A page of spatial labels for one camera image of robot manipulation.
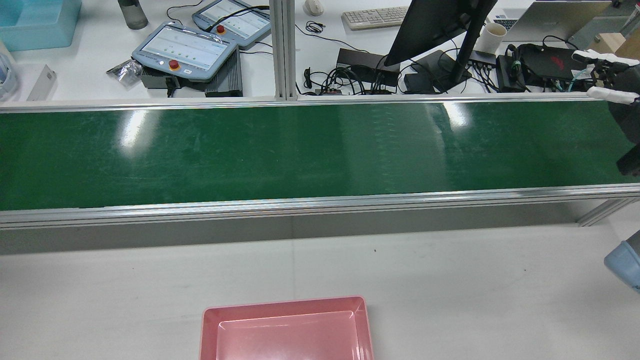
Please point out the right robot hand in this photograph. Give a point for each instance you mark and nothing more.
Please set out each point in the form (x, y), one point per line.
(615, 95)

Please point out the gray right robot arm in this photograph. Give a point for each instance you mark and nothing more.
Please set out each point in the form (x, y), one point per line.
(625, 265)

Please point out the wooden box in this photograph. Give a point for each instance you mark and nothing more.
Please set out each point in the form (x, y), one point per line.
(607, 42)

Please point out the white paper cup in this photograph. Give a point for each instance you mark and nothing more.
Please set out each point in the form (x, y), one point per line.
(492, 39)

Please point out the black docking box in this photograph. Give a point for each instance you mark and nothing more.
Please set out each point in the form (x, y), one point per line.
(365, 62)

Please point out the dark gray metal controller box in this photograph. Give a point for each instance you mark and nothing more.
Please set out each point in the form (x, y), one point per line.
(225, 80)

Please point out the pink plastic box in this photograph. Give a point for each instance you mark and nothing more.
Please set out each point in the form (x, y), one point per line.
(285, 335)

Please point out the black device with red logo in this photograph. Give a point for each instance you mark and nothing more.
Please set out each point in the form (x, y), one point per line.
(550, 62)

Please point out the silver laptop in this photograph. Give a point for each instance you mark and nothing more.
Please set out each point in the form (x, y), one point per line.
(555, 20)

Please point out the black monitor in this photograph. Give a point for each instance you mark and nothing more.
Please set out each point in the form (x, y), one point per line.
(435, 25)

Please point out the black power adapter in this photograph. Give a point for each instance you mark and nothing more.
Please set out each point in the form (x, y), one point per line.
(417, 82)

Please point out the white keyboard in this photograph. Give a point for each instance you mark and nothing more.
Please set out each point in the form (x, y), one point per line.
(375, 17)

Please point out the white computer mouse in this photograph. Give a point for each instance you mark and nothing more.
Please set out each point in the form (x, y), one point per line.
(313, 6)

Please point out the green belt conveyor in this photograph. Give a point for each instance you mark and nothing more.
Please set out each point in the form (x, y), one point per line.
(300, 155)

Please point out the small teach pendant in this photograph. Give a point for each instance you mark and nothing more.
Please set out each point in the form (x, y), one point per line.
(235, 20)

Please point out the large teach pendant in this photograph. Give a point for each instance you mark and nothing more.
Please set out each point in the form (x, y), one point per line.
(185, 50)

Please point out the dark gray bottle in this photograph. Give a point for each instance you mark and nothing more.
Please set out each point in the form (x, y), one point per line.
(132, 14)

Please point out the silver foil bag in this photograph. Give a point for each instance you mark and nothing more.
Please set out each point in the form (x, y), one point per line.
(125, 72)

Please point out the small gray carton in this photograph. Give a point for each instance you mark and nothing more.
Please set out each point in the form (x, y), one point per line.
(42, 82)

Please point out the light blue plastic bin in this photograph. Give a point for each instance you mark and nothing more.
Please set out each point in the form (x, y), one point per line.
(35, 22)

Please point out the aluminium profile post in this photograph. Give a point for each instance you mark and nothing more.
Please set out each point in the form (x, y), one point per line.
(283, 50)

